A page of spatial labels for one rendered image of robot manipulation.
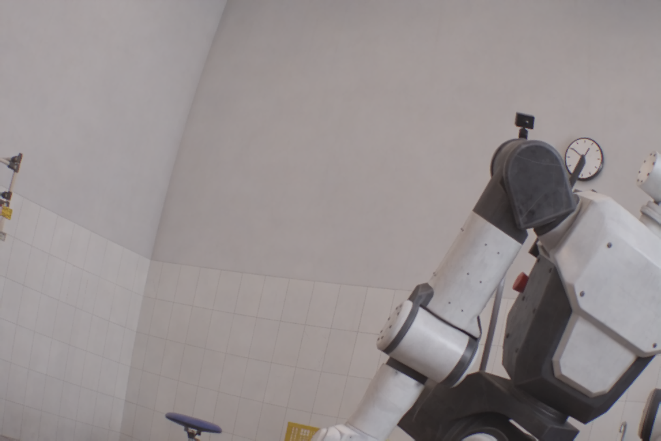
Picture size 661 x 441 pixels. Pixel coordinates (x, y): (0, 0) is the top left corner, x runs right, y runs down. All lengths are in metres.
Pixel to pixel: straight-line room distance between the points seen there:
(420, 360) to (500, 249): 0.18
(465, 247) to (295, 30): 6.06
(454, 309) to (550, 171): 0.23
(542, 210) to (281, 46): 6.08
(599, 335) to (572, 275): 0.10
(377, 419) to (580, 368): 0.30
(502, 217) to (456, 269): 0.09
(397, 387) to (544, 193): 0.33
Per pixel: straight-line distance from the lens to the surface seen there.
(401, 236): 6.03
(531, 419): 1.28
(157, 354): 6.97
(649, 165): 1.31
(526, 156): 1.22
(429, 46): 6.51
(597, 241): 1.21
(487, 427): 1.34
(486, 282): 1.24
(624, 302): 1.23
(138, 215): 7.10
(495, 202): 1.24
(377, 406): 1.26
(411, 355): 1.23
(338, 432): 1.26
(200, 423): 4.95
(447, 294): 1.24
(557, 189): 1.23
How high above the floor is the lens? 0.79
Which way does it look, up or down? 13 degrees up
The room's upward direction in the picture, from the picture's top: 12 degrees clockwise
